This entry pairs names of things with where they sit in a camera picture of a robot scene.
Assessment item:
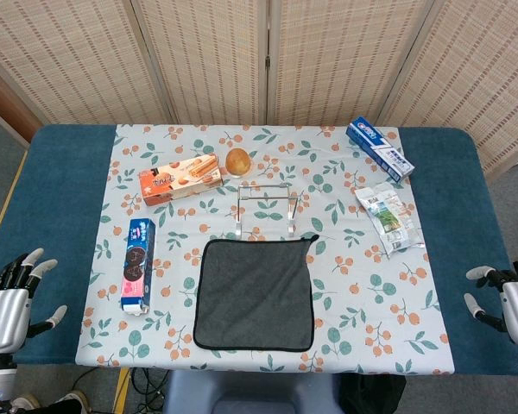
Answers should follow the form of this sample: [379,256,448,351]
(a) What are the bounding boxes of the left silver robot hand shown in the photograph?
[0,248,68,355]

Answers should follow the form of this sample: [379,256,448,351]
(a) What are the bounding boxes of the grey and blue cloth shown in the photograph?
[193,234,320,353]

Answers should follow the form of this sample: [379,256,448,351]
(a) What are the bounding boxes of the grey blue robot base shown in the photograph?
[161,370,342,414]

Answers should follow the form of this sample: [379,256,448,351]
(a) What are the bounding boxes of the white sneaker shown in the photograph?
[10,389,87,414]

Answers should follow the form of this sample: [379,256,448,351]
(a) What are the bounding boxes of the teal blue table cover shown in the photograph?
[0,123,518,376]

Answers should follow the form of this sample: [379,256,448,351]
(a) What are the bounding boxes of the blue chocolate cookie box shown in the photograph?
[119,217,157,317]

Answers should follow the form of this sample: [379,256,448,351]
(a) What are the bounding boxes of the floral orange berry tablecloth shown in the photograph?
[74,123,456,375]

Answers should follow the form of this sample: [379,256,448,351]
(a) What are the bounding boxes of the silver green snack bag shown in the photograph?
[355,181,425,259]

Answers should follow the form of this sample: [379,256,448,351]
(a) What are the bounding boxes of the black bag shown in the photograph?
[338,373,407,414]

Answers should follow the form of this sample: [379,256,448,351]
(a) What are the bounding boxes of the brown wooden board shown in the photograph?
[0,60,43,147]

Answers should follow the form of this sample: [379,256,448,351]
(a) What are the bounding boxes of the blue white toothpaste box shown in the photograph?
[345,116,416,183]

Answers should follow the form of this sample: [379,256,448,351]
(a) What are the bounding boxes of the orange biscuit box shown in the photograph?
[139,154,224,208]

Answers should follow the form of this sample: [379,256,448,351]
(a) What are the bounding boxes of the brown bread bun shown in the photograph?
[224,147,254,178]

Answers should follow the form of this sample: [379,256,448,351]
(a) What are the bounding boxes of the woven folding screen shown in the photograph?
[0,0,518,182]

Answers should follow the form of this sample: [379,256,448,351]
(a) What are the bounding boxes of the black floor cables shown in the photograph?
[127,368,170,414]

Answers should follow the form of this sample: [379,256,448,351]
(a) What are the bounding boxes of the metal wire rack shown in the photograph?
[235,182,298,239]

